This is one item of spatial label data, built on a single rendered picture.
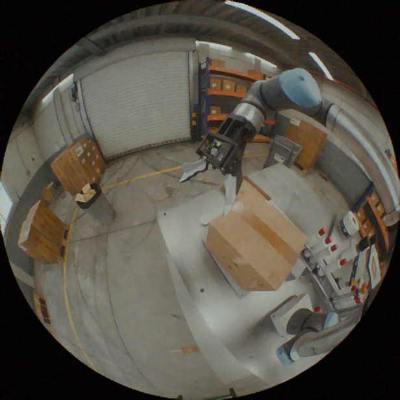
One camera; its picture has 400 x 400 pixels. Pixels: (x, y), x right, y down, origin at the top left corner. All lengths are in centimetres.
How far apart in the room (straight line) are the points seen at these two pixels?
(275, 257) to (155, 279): 135
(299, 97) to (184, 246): 69
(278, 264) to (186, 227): 51
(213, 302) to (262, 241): 38
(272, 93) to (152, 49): 373
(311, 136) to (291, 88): 369
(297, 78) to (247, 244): 40
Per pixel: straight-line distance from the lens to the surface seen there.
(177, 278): 62
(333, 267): 82
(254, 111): 28
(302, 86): 24
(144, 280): 159
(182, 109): 385
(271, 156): 273
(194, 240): 66
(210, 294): 62
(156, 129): 384
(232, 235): 36
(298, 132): 406
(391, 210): 33
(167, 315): 154
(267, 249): 39
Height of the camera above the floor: 144
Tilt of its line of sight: 50 degrees down
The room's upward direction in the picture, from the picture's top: straight up
